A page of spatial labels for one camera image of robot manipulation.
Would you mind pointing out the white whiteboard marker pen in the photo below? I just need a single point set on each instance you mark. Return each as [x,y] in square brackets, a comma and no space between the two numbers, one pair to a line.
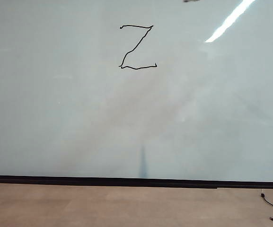
[189,0]

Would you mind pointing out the black whiteboard pen tray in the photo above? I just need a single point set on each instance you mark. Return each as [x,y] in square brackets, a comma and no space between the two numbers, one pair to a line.
[103,184]

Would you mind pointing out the white glass whiteboard black frame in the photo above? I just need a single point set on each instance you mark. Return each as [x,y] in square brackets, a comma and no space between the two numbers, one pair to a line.
[55,106]

